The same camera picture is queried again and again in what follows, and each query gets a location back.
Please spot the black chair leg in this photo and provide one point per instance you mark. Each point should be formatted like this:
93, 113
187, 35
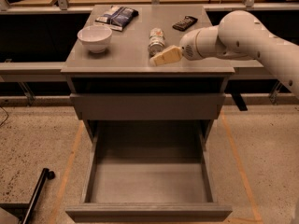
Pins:
21, 213

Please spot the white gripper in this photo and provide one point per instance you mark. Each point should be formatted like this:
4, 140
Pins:
188, 47

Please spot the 7up soda can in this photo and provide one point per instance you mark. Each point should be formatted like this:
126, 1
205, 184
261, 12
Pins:
156, 41

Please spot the grey drawer cabinet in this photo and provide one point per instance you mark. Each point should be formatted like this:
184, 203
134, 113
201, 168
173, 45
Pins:
124, 67

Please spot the open grey middle drawer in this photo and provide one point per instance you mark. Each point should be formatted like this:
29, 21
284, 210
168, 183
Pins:
148, 171

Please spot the closed grey top drawer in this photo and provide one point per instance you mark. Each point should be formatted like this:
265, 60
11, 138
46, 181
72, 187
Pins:
147, 106

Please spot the grey metal rail shelf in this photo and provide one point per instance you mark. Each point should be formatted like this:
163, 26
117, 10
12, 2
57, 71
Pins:
51, 72

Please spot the white ceramic bowl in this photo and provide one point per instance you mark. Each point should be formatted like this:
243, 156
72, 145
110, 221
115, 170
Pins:
95, 38

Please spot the blue chip bag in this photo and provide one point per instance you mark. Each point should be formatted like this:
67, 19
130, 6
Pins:
117, 18

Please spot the black calculator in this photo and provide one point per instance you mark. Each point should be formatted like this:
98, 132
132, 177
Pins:
185, 24

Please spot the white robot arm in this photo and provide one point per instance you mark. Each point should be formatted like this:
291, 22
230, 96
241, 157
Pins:
239, 35

